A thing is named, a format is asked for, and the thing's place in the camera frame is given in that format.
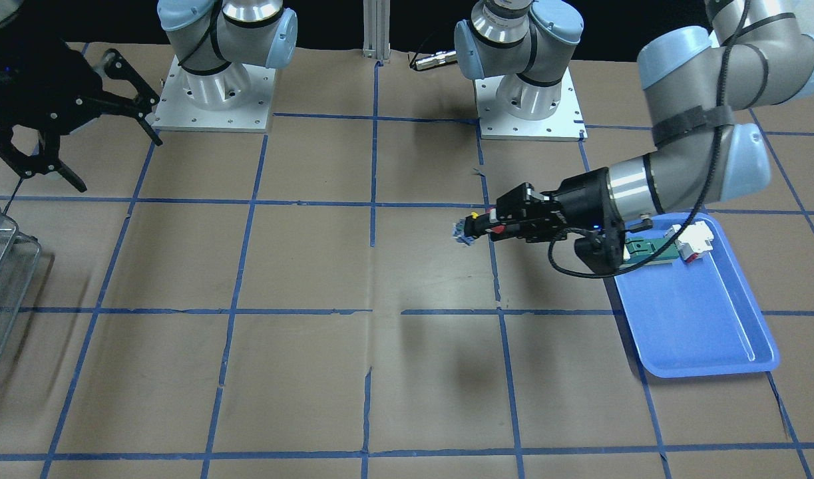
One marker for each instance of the aluminium frame post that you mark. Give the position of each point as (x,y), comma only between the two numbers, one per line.
(375,20)

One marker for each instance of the blue plastic tray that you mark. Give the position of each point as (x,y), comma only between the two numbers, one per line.
(697,319)

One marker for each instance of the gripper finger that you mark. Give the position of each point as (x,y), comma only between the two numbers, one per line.
(134,97)
(44,162)
(495,232)

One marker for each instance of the white circuit breaker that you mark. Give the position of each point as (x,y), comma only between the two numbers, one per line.
(695,242)

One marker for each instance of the green terminal block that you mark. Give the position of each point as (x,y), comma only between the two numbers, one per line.
(637,249)

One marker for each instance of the silver cable connector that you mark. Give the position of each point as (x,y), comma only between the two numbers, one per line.
(437,60)

